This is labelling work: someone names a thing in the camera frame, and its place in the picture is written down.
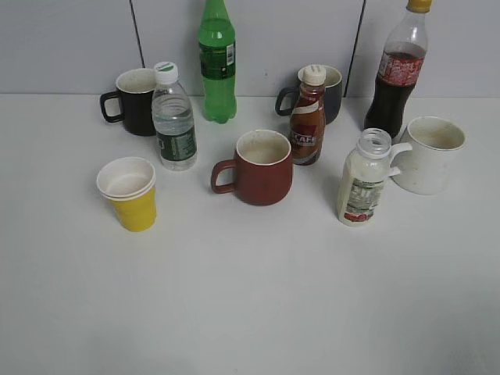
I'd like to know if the milk bottle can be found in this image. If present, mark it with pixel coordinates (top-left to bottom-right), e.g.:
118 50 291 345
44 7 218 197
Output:
336 128 391 227

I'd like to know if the yellow paper cup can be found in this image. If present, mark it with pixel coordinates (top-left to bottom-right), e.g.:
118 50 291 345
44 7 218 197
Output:
96 156 156 232

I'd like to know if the red ceramic mug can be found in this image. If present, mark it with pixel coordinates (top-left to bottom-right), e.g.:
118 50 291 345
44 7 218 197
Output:
210 130 293 206

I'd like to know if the brown coffee drink bottle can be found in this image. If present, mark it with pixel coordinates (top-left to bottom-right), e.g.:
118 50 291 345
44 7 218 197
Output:
289 64 326 166

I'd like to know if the clear water bottle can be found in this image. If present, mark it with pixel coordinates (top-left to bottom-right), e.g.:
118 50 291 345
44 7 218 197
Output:
152 62 198 171

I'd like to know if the dark grey mug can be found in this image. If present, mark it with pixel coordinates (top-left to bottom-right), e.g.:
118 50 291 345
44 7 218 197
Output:
275 65 343 125

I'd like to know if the green soda bottle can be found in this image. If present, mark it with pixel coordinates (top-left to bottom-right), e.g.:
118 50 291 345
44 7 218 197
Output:
198 0 237 123

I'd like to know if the black ceramic mug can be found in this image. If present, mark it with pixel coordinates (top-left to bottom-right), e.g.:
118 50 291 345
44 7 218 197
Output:
99 68 156 137

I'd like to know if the white ceramic mug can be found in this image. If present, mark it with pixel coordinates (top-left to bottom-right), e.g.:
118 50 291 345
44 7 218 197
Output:
392 116 466 195

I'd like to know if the cola bottle yellow cap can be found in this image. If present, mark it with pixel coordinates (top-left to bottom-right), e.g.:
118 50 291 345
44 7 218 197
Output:
364 0 432 138

